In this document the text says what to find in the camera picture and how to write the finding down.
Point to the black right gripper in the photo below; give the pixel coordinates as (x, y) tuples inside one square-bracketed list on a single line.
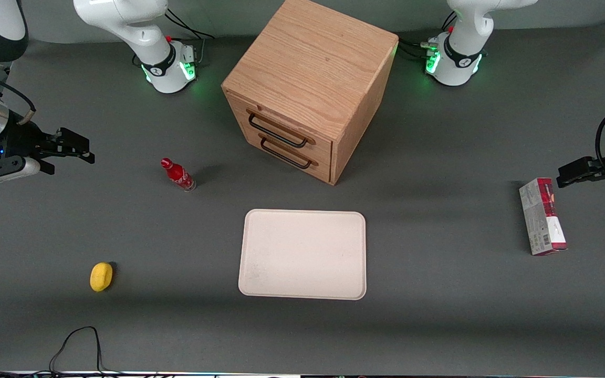
[(14, 142)]

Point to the wooden drawer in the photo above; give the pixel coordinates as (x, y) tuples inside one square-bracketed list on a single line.
[(322, 148), (323, 170)]

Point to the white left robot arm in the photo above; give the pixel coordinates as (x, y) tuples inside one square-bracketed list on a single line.
[(457, 58)]

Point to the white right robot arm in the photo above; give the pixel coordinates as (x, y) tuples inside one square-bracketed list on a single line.
[(139, 31)]

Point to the oak wooden drawer cabinet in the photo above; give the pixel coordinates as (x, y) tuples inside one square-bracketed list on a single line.
[(313, 58)]

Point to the red plaid carton box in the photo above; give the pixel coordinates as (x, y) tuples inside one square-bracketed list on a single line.
[(541, 220)]

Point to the red cola bottle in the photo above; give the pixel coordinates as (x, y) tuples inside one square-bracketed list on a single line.
[(178, 175)]

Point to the yellow lemon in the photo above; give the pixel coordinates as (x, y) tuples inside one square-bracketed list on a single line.
[(101, 276)]

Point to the beige plastic tray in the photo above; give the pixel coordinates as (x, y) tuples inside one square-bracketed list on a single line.
[(302, 254)]

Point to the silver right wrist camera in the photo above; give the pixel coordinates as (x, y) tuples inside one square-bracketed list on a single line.
[(24, 167)]

